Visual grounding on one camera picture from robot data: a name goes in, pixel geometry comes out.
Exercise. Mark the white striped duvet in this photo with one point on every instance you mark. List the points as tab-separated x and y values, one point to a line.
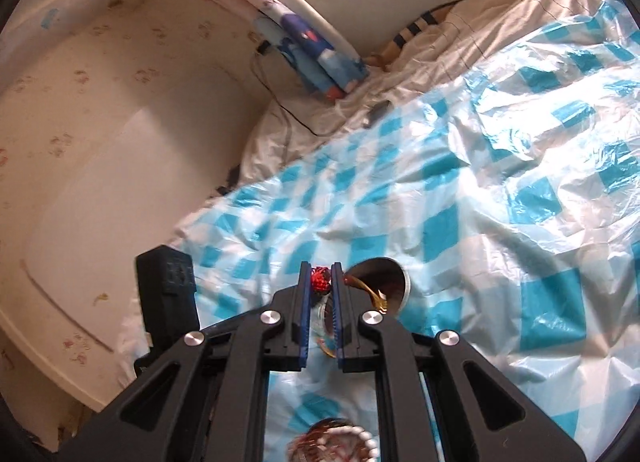
450	35

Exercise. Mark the blue checkered plastic sheet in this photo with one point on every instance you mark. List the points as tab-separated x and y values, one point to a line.
450	222

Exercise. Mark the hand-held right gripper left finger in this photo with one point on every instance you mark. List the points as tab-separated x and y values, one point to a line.
303	322

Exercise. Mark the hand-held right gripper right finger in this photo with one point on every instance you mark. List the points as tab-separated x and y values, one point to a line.
339	322

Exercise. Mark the black charger plug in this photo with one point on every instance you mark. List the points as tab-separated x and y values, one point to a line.
263	48

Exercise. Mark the gold bangle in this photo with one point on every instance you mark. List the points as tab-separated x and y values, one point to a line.
367	292

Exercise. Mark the blue printed curtain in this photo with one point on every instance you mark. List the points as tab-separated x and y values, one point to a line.
305	52

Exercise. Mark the round metal tin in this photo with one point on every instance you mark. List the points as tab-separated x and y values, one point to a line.
395	287

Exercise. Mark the round metal tin lid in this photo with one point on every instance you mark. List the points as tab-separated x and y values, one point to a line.
378	112

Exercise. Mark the dark striped pillow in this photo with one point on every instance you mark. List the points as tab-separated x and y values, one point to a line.
417	27

